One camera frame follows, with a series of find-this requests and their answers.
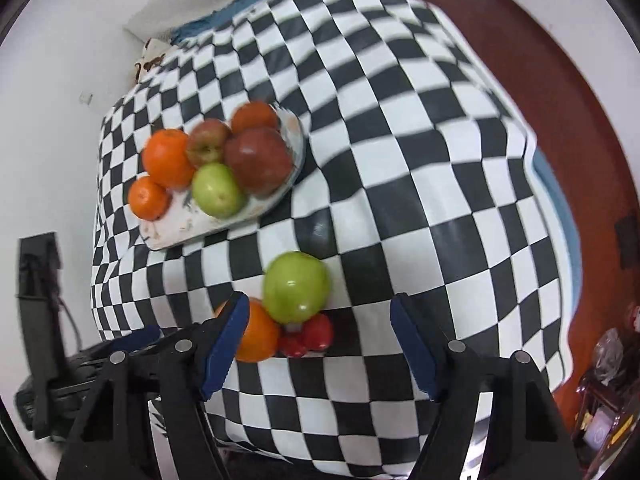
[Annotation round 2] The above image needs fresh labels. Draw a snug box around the red tomato small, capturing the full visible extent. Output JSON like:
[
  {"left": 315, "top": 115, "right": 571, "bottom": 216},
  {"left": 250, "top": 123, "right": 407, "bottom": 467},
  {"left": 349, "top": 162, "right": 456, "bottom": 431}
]
[{"left": 278, "top": 333, "right": 307, "bottom": 359}]

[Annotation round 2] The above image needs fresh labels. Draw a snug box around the red tomato large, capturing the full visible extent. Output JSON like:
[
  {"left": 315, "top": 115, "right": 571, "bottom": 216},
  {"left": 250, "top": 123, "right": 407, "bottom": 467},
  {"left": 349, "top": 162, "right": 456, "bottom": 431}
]
[{"left": 298, "top": 313, "right": 334, "bottom": 352}]

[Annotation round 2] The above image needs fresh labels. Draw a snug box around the green apple front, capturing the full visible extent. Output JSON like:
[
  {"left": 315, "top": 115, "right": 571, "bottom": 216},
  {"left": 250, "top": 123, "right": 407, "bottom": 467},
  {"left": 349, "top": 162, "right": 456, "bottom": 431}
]
[{"left": 262, "top": 252, "right": 331, "bottom": 325}]

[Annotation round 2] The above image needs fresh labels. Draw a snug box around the large orange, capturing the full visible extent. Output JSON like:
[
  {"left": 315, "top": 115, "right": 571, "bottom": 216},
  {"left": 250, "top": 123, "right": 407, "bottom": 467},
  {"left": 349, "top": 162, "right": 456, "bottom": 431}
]
[{"left": 142, "top": 129, "right": 195, "bottom": 191}]

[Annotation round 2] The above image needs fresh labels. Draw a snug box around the dark red apple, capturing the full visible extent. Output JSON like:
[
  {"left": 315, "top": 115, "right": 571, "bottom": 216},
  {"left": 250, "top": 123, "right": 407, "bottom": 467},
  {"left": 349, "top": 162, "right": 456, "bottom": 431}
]
[{"left": 224, "top": 127, "right": 294, "bottom": 198}]

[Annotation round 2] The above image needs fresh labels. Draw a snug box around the red green apple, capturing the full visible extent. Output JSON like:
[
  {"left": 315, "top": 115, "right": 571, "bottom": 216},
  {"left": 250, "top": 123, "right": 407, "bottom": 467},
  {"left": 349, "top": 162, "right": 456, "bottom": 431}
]
[{"left": 186, "top": 119, "right": 231, "bottom": 168}]

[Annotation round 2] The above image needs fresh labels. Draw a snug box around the small dark orange tangerine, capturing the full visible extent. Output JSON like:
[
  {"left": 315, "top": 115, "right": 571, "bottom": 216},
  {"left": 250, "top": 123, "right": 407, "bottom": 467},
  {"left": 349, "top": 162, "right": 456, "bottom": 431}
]
[{"left": 230, "top": 101, "right": 279, "bottom": 134}]

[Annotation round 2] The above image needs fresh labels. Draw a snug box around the dark wooden furniture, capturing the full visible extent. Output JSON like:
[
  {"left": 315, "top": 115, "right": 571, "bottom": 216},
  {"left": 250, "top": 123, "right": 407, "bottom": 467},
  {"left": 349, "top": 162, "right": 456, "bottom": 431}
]
[{"left": 572, "top": 304, "right": 640, "bottom": 479}]

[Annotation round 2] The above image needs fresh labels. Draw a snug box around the floral oval plate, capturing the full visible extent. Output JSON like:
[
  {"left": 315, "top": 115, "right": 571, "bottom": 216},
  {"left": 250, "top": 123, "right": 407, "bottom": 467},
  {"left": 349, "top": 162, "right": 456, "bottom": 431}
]
[{"left": 140, "top": 108, "right": 306, "bottom": 250}]

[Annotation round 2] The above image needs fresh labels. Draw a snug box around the checkered black white blanket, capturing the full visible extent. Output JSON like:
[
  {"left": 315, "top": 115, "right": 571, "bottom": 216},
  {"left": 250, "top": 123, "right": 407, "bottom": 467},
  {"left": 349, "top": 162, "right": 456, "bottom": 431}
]
[{"left": 91, "top": 0, "right": 575, "bottom": 478}]

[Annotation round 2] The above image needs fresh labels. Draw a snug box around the beige patterned pillow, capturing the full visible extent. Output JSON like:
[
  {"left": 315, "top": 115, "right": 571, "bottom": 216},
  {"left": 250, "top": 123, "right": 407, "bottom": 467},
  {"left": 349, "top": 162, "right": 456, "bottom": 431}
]
[{"left": 134, "top": 38, "right": 174, "bottom": 82}]

